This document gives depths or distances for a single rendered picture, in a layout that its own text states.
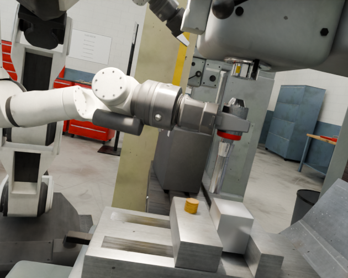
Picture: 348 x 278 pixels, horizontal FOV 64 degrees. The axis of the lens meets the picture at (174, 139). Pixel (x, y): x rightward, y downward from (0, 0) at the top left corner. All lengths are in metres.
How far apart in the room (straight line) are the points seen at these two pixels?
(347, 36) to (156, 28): 1.88
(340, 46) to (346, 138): 0.41
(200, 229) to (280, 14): 0.33
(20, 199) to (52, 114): 0.67
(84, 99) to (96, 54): 9.13
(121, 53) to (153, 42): 7.39
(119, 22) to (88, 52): 1.38
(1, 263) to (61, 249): 0.18
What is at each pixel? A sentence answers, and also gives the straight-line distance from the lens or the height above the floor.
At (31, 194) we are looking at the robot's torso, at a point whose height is 0.74.
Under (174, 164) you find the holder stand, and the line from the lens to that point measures 0.83.
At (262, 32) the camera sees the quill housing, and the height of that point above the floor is 1.34.
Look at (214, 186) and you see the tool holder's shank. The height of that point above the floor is 1.07.
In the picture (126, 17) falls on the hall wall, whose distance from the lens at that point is 9.79.
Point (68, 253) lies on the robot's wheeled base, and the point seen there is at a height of 0.61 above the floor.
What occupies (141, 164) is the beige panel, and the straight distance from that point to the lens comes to 2.33.
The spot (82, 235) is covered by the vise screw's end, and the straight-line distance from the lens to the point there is 0.47.
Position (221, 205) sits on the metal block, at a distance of 0.46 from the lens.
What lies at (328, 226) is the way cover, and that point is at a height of 0.99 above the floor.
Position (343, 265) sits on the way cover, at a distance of 0.71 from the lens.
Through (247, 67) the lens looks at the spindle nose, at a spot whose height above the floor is 1.30.
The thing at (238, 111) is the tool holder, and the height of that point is 1.22.
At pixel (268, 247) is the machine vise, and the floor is 1.05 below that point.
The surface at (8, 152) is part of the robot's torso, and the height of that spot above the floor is 0.92.
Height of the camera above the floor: 1.24
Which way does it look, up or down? 10 degrees down
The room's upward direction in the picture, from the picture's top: 12 degrees clockwise
